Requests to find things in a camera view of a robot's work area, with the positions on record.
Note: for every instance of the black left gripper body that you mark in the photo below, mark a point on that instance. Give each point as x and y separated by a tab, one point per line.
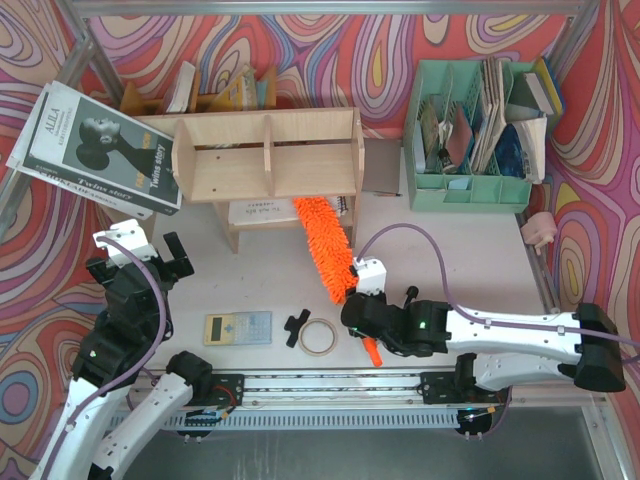
142	267

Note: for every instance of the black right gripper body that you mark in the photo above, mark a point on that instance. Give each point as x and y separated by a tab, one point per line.
358	314

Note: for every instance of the orange microfiber duster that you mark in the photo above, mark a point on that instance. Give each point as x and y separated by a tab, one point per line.
329	247

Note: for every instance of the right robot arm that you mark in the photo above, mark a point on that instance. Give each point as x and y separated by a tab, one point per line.
496	350

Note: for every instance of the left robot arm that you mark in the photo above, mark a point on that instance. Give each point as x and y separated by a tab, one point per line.
126	334

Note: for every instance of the wooden bookshelf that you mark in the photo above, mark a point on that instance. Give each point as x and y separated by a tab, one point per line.
219	158

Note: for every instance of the masking tape roll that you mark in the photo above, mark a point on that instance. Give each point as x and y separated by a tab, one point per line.
318	337

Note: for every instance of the yellow calculator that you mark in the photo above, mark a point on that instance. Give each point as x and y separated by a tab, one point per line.
238	328

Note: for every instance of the white spiral notebook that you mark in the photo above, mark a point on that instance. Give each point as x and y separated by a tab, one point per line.
245	213

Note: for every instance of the black plastic clip piece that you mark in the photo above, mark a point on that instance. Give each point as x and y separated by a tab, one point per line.
293	326

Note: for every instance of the light blue paper pad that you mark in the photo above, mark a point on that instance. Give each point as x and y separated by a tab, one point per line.
459	183

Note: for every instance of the black white magazine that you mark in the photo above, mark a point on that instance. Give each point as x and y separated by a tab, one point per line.
95	151

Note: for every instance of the pink piggy figure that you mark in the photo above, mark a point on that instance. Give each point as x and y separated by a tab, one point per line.
539	230

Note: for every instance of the mint green desk organizer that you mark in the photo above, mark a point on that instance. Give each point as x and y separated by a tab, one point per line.
467	192

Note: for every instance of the books in green organizer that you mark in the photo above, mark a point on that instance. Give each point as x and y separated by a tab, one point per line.
500	120

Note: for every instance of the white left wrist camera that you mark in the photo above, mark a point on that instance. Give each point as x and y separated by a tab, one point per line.
129	235

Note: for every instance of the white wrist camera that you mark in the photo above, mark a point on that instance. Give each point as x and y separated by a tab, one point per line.
129	235
371	276

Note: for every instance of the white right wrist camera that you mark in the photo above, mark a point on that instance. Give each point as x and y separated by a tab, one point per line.
371	276

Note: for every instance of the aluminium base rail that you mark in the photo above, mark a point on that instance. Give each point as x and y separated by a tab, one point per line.
288	400

